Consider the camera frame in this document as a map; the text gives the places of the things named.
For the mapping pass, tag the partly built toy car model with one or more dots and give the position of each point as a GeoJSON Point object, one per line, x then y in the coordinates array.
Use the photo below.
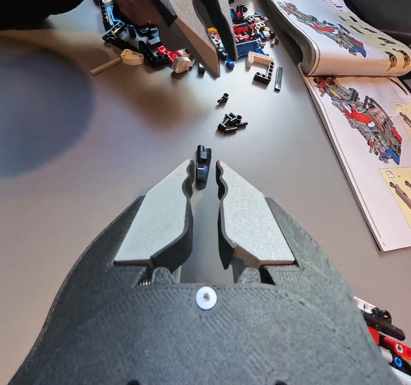
{"type": "Point", "coordinates": [382, 324]}

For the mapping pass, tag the open building instruction booklet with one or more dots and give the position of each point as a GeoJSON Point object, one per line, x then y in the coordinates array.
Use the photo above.
{"type": "Point", "coordinates": [353, 118]}

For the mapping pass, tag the black angled beam piece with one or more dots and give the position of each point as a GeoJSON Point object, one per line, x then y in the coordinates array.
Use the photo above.
{"type": "Point", "coordinates": [264, 77]}

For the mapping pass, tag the small black angled connector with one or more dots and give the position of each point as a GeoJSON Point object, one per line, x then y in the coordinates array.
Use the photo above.
{"type": "Point", "coordinates": [223, 98]}

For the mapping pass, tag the tan flat beam piece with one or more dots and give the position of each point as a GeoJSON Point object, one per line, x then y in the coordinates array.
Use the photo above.
{"type": "Point", "coordinates": [104, 67]}

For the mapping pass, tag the small black Lego pin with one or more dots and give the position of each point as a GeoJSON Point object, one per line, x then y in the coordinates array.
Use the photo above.
{"type": "Point", "coordinates": [229, 122]}

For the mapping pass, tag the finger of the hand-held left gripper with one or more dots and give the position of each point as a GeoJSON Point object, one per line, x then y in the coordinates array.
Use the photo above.
{"type": "Point", "coordinates": [189, 28]}
{"type": "Point", "coordinates": [218, 2]}

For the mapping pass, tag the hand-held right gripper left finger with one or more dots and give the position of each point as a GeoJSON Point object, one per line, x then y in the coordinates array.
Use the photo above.
{"type": "Point", "coordinates": [157, 224]}

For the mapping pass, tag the person's left hand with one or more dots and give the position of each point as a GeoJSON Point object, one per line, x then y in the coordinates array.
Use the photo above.
{"type": "Point", "coordinates": [128, 4]}

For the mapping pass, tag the pile of toy brick pieces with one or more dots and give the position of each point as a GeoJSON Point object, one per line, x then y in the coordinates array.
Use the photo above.
{"type": "Point", "coordinates": [247, 28]}

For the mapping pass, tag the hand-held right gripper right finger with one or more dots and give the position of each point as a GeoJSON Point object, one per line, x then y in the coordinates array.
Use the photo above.
{"type": "Point", "coordinates": [250, 224]}

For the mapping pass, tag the black curved panel piece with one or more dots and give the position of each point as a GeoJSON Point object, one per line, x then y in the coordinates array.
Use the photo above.
{"type": "Point", "coordinates": [202, 173]}

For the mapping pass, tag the grey desk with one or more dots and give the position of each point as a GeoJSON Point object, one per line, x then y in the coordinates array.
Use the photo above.
{"type": "Point", "coordinates": [64, 214]}

